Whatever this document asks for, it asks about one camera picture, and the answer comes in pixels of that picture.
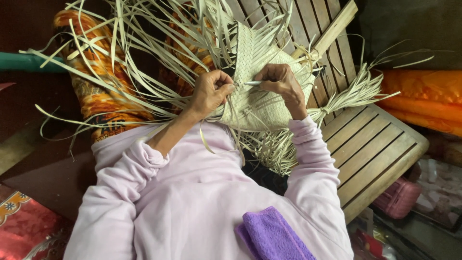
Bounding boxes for person's right hand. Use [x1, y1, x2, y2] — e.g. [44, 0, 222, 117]
[254, 64, 308, 109]

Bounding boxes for light wooden bar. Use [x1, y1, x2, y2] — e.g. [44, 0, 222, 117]
[290, 0, 359, 60]

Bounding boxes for orange patterned trousers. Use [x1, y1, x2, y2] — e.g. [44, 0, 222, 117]
[53, 3, 218, 143]

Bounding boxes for lilac sweater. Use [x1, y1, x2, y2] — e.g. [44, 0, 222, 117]
[63, 116, 354, 260]

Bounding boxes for teal plastic object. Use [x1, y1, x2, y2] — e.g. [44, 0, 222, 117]
[0, 52, 68, 74]

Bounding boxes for red patterned mat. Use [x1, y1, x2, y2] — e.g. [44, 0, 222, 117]
[0, 184, 74, 260]

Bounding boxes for wooden slatted chair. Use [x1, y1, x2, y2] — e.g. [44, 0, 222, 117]
[224, 0, 430, 224]

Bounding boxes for clear plastic bag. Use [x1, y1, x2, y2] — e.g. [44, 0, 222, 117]
[411, 157, 462, 229]

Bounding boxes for purple towel cloth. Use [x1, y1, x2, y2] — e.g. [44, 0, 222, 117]
[235, 206, 317, 260]

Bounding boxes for woven palm leaf mat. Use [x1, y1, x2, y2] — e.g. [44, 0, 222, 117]
[20, 0, 321, 161]

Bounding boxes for pink plastic basket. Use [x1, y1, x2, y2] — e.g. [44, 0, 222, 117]
[372, 177, 422, 220]

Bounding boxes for dark grey cushion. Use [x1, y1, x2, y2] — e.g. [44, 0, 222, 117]
[358, 0, 462, 71]

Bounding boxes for person's left hand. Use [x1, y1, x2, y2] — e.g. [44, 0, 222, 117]
[190, 70, 236, 120]

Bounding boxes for tied bundle of palm strips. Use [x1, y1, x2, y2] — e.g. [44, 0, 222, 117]
[241, 36, 435, 177]

